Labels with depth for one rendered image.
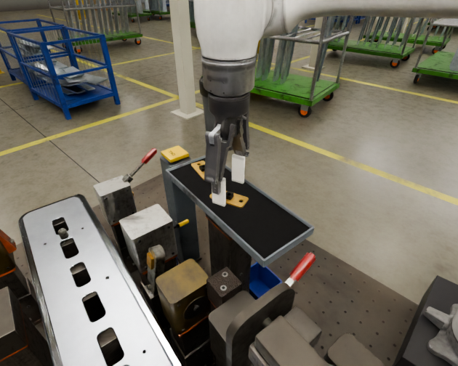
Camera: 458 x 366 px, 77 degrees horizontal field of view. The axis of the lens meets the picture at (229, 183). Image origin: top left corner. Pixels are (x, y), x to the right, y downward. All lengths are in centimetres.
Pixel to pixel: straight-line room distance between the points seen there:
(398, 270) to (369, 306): 117
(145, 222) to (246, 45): 43
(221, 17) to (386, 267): 200
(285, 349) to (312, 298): 65
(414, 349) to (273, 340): 59
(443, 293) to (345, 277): 28
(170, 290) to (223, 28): 46
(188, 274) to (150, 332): 13
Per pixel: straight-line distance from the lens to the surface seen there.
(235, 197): 65
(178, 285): 60
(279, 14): 59
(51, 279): 81
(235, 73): 48
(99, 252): 82
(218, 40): 46
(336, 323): 104
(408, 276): 226
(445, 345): 97
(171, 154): 83
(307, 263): 55
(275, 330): 43
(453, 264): 250
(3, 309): 77
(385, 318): 111
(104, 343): 68
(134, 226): 69
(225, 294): 56
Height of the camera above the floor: 157
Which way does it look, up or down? 36 degrees down
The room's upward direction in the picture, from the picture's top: straight up
